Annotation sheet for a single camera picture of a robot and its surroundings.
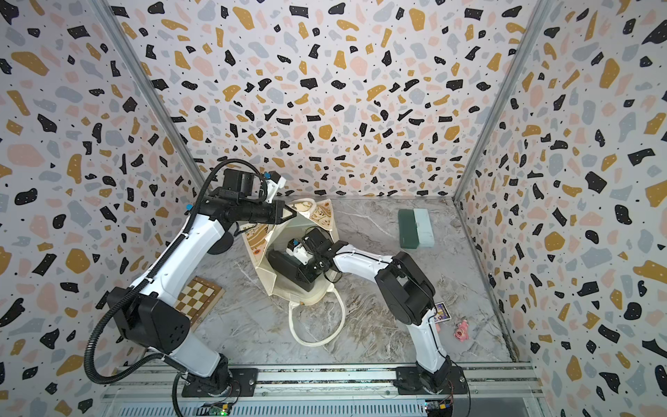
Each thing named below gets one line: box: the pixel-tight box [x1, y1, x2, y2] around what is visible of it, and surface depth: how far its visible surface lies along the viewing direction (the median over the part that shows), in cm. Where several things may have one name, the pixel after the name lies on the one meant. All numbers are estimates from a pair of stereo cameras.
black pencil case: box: [267, 249, 315, 292], surface depth 90 cm
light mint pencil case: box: [413, 208, 436, 248], surface depth 112 cm
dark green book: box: [397, 208, 420, 249], surface depth 112 cm
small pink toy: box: [453, 319, 470, 343], surface depth 83 cm
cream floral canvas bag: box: [242, 198, 347, 348], surface depth 85 cm
